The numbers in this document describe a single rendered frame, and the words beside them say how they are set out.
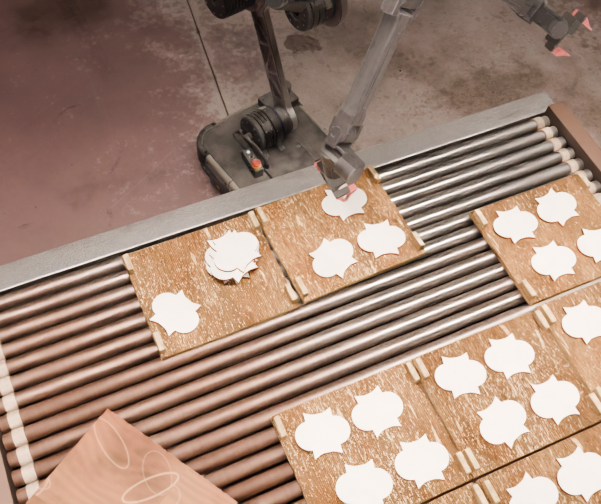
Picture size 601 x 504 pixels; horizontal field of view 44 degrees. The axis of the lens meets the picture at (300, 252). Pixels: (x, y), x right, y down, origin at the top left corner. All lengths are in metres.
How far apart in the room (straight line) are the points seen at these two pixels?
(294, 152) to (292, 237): 1.11
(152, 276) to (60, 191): 1.47
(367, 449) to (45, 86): 2.66
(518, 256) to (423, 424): 0.63
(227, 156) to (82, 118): 0.86
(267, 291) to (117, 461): 0.63
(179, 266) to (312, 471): 0.70
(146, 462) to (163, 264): 0.61
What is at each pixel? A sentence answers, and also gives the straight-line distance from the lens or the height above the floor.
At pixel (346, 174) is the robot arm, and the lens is 2.01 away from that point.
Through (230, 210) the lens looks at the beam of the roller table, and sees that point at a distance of 2.33.
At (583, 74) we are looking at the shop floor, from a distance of 4.40.
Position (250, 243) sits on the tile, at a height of 0.99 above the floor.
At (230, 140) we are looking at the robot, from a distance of 3.38.
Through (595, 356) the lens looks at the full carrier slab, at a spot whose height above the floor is 0.94.
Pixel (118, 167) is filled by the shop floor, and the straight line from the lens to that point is 3.63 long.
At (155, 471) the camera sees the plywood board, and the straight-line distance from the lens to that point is 1.87.
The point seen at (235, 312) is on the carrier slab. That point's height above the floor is 0.94.
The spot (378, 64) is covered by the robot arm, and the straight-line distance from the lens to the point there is 1.96.
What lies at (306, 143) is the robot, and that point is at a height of 0.24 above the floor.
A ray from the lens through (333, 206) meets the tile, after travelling 2.32.
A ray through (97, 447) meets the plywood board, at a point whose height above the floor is 1.04.
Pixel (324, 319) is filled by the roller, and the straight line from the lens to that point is 2.15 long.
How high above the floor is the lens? 2.83
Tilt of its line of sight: 58 degrees down
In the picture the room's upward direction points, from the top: 7 degrees clockwise
